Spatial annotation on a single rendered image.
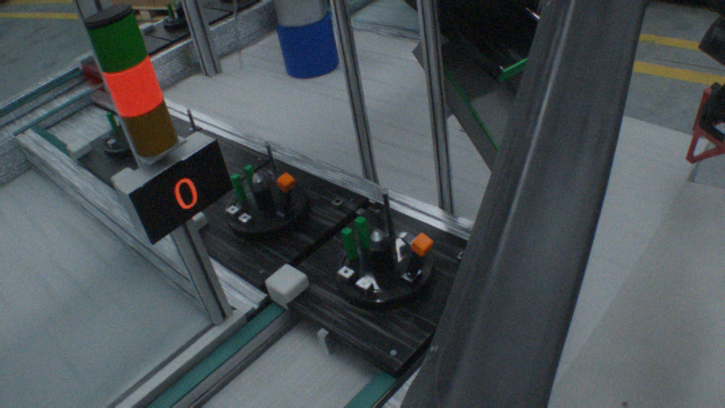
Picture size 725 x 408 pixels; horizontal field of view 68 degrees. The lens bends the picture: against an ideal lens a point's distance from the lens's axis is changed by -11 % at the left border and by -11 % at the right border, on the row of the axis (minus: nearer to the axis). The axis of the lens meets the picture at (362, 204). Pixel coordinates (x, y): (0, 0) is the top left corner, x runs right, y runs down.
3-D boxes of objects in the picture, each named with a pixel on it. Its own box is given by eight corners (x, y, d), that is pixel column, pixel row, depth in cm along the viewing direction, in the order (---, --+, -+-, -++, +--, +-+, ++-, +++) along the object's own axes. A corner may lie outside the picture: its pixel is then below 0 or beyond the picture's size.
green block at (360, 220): (371, 245, 85) (366, 218, 82) (366, 250, 85) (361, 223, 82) (365, 242, 86) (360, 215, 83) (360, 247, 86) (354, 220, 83)
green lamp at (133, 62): (157, 55, 57) (142, 10, 54) (115, 77, 54) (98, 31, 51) (134, 48, 60) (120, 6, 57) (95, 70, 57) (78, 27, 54)
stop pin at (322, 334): (335, 350, 79) (329, 332, 77) (329, 356, 79) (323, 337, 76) (328, 346, 80) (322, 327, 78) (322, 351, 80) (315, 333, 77)
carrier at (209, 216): (370, 207, 99) (359, 143, 91) (264, 295, 86) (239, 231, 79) (277, 166, 113) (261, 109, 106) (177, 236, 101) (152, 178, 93)
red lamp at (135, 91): (171, 98, 60) (157, 56, 57) (132, 121, 57) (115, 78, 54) (149, 90, 63) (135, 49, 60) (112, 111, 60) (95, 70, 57)
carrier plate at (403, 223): (503, 265, 84) (503, 254, 82) (397, 380, 71) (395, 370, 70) (378, 210, 98) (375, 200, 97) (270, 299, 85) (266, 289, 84)
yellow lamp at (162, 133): (186, 138, 63) (172, 99, 60) (149, 162, 60) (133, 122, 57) (163, 128, 66) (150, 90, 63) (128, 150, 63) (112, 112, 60)
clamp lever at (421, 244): (421, 273, 79) (434, 240, 73) (412, 282, 78) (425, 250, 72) (401, 257, 80) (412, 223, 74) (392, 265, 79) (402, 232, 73)
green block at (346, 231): (358, 257, 84) (353, 230, 81) (353, 261, 83) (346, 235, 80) (352, 253, 85) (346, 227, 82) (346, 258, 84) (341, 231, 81)
